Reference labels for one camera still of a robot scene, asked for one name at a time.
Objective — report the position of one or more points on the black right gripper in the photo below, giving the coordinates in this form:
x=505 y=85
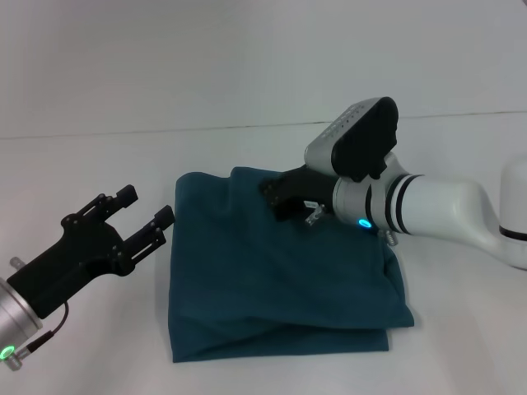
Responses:
x=300 y=193

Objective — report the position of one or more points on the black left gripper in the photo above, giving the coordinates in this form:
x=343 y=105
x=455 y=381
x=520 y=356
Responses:
x=70 y=259

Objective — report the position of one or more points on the teal blue printed t-shirt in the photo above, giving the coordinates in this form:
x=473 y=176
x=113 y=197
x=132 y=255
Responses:
x=280 y=267

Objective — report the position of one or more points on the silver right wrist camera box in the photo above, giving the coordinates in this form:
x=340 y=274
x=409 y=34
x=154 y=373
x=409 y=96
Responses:
x=354 y=140

